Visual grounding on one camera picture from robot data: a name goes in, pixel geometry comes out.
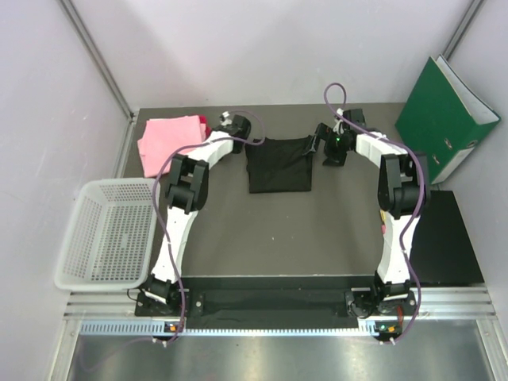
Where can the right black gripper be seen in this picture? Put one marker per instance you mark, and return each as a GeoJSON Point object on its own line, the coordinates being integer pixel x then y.
{"type": "Point", "coordinates": [327, 133]}

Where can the black printed t shirt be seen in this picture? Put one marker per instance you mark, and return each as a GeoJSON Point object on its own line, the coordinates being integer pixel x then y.
{"type": "Point", "coordinates": [279, 166]}

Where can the red t shirt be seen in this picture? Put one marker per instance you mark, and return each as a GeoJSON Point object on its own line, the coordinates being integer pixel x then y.
{"type": "Point", "coordinates": [204, 128]}

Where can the pink t shirt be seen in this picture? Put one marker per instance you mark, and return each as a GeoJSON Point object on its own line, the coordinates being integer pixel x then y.
{"type": "Point", "coordinates": [162, 136]}

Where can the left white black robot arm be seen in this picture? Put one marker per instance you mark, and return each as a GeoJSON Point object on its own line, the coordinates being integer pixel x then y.
{"type": "Point", "coordinates": [187, 192]}

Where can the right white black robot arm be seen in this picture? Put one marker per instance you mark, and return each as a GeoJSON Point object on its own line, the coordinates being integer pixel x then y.
{"type": "Point", "coordinates": [402, 192]}

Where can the white plastic basket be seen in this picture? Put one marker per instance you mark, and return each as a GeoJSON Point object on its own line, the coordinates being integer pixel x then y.
{"type": "Point", "coordinates": [108, 242]}

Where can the black notebook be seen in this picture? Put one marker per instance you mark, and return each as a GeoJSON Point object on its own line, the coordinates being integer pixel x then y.
{"type": "Point", "coordinates": [442, 254]}

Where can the green ring binder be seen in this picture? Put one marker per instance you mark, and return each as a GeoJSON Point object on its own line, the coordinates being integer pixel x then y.
{"type": "Point", "coordinates": [444, 119]}

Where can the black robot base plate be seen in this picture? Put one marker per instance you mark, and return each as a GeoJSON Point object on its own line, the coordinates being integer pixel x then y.
{"type": "Point", "coordinates": [274, 302]}

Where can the perforated grey cable duct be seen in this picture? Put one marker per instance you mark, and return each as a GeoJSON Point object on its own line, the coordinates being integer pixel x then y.
{"type": "Point", "coordinates": [159, 328]}

